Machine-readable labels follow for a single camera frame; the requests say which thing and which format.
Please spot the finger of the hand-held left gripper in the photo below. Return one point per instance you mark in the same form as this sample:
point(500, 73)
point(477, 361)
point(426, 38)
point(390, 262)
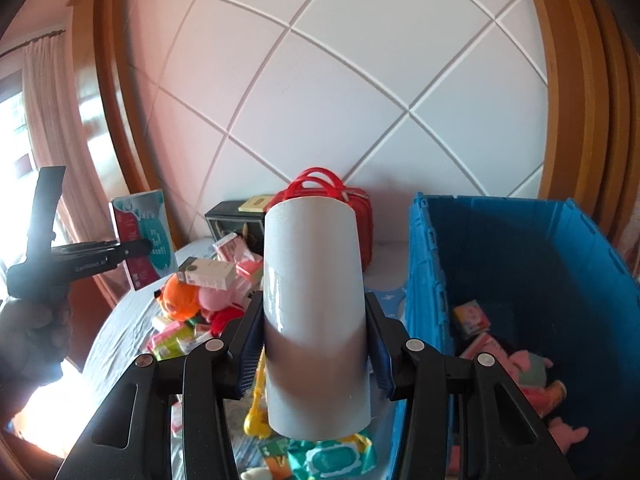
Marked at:
point(135, 246)

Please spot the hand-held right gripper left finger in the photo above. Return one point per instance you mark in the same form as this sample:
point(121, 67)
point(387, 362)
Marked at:
point(247, 360)

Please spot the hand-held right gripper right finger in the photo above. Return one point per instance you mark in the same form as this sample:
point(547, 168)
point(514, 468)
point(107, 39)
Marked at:
point(382, 365)

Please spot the white cylindrical container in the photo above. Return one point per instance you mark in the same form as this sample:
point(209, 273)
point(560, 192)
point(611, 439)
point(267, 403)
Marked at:
point(315, 310)

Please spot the blue plastic container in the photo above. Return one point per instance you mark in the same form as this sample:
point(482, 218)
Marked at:
point(525, 260)

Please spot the person's left hand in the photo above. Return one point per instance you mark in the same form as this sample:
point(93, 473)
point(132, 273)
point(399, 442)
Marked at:
point(30, 335)

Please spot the pink teal wipes pack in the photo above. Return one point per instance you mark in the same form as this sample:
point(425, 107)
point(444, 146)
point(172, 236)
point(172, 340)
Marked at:
point(145, 220)

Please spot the red plush toy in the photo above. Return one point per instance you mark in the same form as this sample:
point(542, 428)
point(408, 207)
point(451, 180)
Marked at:
point(225, 319)

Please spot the yellow plastic toy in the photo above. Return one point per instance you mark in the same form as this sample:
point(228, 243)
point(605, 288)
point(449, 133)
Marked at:
point(257, 410)

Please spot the orange pink plush toy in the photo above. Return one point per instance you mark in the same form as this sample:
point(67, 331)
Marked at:
point(177, 300)

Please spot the white green box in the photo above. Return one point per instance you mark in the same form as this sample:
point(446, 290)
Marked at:
point(207, 272)

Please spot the pink green snack pack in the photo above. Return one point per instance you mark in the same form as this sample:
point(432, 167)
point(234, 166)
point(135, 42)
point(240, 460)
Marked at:
point(170, 342)

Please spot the pink tissue pack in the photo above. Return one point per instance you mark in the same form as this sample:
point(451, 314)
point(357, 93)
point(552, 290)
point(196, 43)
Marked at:
point(250, 268)

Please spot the orange green box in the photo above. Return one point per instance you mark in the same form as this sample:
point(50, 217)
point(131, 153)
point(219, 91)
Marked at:
point(275, 455)

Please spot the pink white box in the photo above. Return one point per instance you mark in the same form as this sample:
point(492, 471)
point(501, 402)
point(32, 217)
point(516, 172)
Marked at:
point(480, 347)

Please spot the small patterned cube box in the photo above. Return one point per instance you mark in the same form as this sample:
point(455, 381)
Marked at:
point(470, 317)

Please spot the black box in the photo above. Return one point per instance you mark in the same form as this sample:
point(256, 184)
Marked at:
point(232, 222)

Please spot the green wipes pack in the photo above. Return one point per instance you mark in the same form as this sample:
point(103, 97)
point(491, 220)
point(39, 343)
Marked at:
point(332, 460)

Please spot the yellow notepad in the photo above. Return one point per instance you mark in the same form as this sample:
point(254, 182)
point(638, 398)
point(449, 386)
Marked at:
point(254, 203)

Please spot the red plastic basket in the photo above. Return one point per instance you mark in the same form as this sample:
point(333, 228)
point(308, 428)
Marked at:
point(357, 220)

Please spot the pink green plush toy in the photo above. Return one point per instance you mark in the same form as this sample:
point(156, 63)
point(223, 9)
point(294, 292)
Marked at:
point(530, 370)

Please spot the beige curtain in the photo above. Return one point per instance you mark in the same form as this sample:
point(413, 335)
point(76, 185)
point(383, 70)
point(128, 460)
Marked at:
point(55, 110)

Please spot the white padded wooden headboard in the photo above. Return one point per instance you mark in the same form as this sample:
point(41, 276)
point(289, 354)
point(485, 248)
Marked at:
point(350, 60)

